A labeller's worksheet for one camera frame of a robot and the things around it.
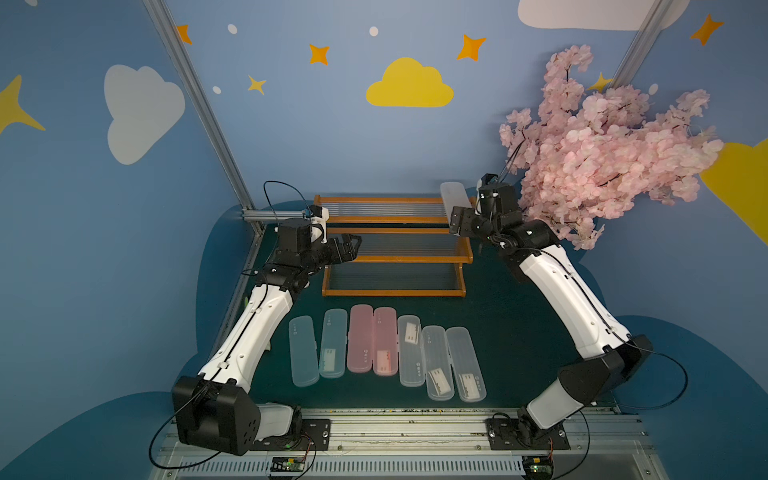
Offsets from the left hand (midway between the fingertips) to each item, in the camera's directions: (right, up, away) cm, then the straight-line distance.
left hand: (347, 236), depth 78 cm
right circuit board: (+48, -58, -5) cm, 76 cm away
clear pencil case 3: (+34, -39, +5) cm, 52 cm away
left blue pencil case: (-15, -33, +10) cm, 37 cm away
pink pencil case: (+2, -31, +13) cm, 34 cm away
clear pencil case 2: (+25, -40, +4) cm, 48 cm away
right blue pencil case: (-6, -31, +13) cm, 34 cm away
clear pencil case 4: (+31, +14, +12) cm, 36 cm away
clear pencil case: (+18, -34, +11) cm, 40 cm away
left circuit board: (-14, -56, -6) cm, 58 cm away
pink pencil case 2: (+10, -32, +16) cm, 37 cm away
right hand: (+33, +6, -1) cm, 34 cm away
